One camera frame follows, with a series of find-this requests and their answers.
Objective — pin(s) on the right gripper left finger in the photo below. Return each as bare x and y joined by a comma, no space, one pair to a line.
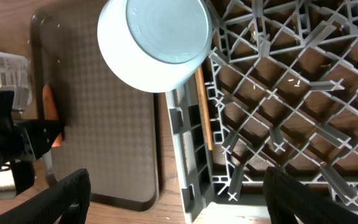
66,202

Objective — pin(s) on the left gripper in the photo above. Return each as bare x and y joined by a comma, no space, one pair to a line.
35,138

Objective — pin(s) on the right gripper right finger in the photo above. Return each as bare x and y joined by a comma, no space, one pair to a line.
289,201

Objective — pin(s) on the orange carrot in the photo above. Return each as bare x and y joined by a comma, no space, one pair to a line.
50,109

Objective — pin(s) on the small bowl with rice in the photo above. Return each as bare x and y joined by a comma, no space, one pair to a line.
154,45

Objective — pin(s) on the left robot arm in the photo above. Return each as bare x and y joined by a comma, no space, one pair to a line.
9,150

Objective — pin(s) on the grey dishwasher rack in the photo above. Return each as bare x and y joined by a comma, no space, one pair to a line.
281,81

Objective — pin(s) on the brown serving tray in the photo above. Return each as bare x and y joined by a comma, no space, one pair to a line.
109,125

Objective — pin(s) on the clear plastic container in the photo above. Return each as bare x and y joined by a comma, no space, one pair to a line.
15,76

